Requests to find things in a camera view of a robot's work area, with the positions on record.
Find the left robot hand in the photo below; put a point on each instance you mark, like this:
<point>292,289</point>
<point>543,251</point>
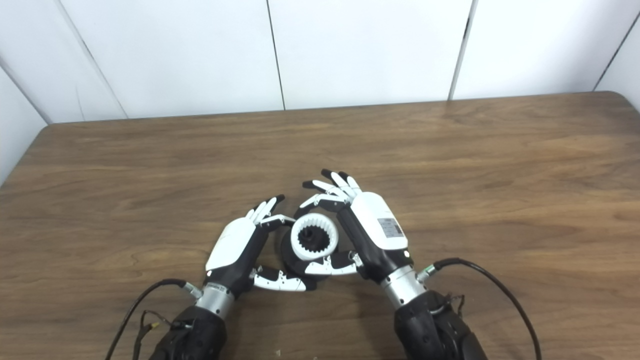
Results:
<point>235,255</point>

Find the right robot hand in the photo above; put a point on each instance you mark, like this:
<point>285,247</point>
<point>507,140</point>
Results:
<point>372,235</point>

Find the round black part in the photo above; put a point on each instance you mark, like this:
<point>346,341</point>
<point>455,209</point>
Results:
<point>305,252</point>

